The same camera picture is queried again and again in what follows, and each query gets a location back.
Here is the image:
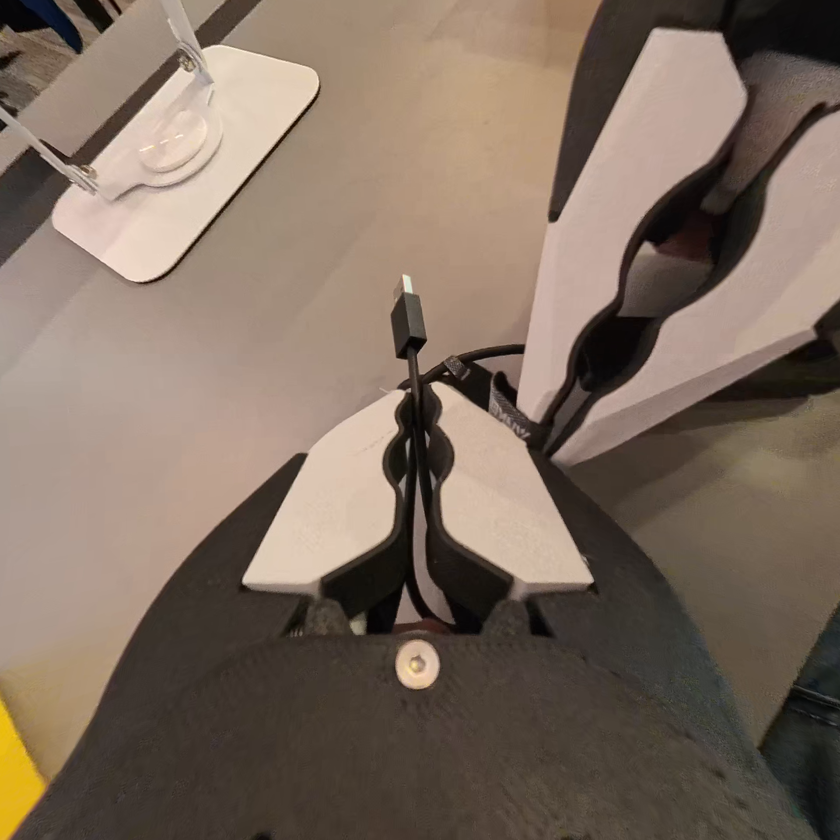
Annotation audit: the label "yellow plastic bin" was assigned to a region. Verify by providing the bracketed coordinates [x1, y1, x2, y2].
[0, 696, 47, 821]

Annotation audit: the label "dark grey hub cable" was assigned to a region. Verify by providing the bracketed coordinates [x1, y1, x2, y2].
[385, 273, 550, 624]

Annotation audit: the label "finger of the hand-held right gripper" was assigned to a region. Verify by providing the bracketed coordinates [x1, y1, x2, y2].
[516, 29, 749, 424]
[552, 105, 840, 467]

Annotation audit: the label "person's legs in jeans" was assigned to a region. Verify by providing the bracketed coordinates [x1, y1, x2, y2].
[762, 617, 840, 840]

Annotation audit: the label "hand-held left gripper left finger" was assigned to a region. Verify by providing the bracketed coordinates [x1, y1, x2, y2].
[243, 392, 410, 594]

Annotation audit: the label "person's right hand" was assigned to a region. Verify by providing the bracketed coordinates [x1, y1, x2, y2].
[653, 210, 720, 261]

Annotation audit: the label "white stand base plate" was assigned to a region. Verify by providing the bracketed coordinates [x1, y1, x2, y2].
[53, 46, 322, 283]

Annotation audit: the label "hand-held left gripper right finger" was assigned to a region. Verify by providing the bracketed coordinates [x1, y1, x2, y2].
[428, 382, 594, 601]

